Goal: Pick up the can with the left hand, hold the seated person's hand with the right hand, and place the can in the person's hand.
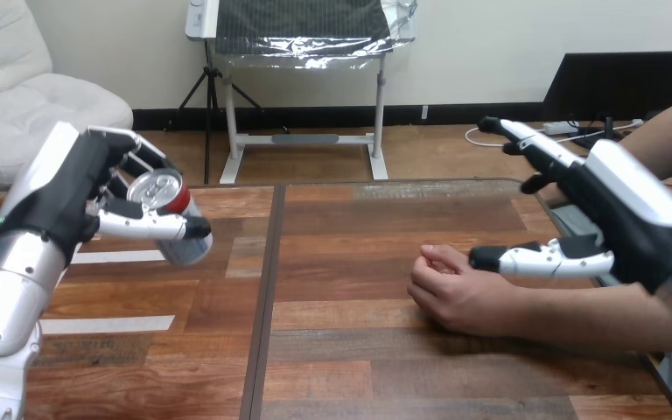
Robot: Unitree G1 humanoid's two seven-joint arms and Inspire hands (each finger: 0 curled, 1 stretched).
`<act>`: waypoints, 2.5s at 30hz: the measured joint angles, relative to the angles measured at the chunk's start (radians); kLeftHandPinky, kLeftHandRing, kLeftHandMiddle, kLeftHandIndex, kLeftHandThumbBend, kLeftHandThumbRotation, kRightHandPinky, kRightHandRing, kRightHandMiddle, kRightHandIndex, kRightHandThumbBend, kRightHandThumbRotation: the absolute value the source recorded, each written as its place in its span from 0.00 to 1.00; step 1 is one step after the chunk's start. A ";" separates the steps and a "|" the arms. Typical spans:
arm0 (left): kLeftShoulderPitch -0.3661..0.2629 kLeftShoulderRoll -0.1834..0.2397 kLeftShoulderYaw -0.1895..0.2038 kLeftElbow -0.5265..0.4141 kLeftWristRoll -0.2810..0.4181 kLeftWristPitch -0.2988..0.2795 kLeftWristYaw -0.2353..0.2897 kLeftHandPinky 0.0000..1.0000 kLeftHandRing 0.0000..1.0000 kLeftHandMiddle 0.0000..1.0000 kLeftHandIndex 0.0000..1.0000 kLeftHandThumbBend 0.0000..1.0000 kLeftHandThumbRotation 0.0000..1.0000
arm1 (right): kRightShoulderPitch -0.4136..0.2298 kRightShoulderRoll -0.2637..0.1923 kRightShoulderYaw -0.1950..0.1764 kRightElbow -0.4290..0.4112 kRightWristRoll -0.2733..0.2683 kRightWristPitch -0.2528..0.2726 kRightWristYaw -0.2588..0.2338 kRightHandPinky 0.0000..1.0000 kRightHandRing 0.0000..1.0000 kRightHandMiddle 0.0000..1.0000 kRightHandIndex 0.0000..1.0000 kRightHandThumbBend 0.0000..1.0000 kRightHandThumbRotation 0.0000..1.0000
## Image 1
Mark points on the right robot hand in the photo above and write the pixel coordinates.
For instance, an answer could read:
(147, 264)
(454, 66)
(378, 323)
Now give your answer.
(631, 220)

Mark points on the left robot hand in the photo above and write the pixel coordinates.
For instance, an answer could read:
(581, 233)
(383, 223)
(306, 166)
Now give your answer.
(52, 191)

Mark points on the person's hand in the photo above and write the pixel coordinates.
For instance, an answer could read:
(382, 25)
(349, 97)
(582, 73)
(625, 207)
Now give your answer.
(458, 295)

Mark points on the red and white drink can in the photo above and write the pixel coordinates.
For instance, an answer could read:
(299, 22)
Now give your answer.
(188, 249)

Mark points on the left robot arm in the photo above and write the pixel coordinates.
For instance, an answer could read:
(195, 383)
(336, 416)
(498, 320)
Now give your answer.
(8, 301)

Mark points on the person's forearm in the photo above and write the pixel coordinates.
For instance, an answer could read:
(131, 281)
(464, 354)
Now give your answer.
(666, 139)
(591, 316)

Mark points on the white cushioned chair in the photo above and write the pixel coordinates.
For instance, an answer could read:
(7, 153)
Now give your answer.
(29, 110)

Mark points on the white power strip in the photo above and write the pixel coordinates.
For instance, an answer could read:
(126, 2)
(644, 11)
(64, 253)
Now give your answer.
(559, 127)

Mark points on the dark screen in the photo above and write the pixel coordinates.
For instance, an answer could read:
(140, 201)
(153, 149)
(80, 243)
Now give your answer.
(614, 87)

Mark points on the black tripod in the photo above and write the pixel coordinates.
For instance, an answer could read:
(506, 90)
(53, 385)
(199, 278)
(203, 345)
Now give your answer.
(209, 110)

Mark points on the white desk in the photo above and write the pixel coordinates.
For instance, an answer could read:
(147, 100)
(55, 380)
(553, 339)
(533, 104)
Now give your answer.
(304, 139)

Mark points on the foil sheet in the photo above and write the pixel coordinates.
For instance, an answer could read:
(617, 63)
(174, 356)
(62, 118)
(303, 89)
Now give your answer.
(313, 49)

